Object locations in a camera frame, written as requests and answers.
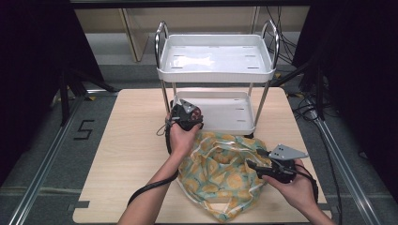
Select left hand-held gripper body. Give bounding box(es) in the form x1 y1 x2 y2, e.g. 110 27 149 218
171 98 195 131

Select person's right hand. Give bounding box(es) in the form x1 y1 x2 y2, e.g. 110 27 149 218
262 159 317 214

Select aluminium floor rail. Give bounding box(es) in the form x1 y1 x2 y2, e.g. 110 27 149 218
8 89 120 225
308 99 381 225

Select light wooden furniture panel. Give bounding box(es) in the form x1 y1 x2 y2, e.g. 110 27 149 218
74 7 311 63

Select black hanging cables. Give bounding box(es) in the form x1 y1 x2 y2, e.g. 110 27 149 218
266 6 299 65

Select black horizontal bar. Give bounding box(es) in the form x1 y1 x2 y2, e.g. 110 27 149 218
69 0 314 9

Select black metal stand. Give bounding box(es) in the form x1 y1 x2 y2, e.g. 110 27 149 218
59 67 118 126
275 59 327 121

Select black curtain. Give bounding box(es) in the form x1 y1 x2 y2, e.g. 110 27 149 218
0 0 104 186
292 0 398 204

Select green orange-print fabric bag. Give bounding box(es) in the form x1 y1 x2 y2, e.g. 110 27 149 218
176 130 273 223

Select person's left hand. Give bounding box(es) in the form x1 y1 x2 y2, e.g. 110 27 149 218
165 113 201 156

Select white two-tier cart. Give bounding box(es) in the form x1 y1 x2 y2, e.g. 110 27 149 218
154 19 281 140

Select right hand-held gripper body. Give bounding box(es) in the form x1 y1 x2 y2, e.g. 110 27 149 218
266 143 309 185

